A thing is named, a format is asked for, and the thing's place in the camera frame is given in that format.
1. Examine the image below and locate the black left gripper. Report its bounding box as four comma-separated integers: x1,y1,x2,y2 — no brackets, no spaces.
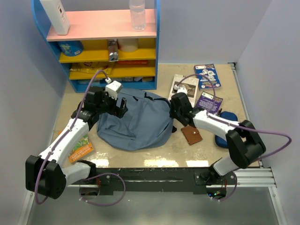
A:
97,87,128,118

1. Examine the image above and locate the brown leather wallet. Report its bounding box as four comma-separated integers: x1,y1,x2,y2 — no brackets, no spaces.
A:
181,125,203,145

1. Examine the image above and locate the blue fabric backpack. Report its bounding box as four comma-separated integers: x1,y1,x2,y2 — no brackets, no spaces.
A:
97,88,176,151

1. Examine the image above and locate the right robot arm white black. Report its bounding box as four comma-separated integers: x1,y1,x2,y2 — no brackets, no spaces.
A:
170,93,266,185

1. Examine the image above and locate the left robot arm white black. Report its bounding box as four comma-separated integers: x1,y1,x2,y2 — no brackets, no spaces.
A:
25,81,128,199

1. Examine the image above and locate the yellow snack bag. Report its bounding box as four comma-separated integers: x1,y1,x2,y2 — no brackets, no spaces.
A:
70,61,115,75

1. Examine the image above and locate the purple cover book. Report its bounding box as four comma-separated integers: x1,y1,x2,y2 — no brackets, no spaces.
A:
195,91,223,115

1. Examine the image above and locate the white coffee cover book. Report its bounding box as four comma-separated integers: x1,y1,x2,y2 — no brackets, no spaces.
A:
168,74,199,107

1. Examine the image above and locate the red flat box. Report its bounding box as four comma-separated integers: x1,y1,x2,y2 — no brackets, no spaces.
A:
117,60,148,65

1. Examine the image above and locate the blue cartoon book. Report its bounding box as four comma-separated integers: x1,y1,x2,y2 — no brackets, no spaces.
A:
194,64,221,89

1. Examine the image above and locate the orange green children book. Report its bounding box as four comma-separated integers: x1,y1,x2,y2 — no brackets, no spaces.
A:
68,135,94,163

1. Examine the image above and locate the blue zip pencil case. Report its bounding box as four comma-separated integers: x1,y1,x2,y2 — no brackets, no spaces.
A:
215,109,238,149

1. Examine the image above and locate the blue shelf unit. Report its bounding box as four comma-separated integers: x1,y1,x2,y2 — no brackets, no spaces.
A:
30,0,160,93

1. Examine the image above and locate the blue round tin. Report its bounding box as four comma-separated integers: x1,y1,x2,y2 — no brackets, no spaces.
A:
58,41,83,57

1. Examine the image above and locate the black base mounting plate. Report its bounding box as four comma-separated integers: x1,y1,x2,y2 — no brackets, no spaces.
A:
69,166,237,196

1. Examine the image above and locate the clear plastic water bottle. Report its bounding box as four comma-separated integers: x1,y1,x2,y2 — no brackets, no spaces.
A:
129,0,146,31

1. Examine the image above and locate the white rectangular box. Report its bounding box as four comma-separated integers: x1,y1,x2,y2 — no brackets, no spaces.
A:
40,0,70,35

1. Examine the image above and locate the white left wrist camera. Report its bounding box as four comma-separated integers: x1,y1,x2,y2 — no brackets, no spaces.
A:
105,81,122,100

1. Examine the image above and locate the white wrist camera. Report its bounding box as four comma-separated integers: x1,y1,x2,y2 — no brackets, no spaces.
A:
105,81,122,100
174,85,188,95

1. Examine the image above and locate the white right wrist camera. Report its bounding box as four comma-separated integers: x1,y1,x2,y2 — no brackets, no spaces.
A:
174,85,188,95

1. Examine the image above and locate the aluminium frame rail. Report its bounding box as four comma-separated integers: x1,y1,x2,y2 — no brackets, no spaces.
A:
235,168,276,188

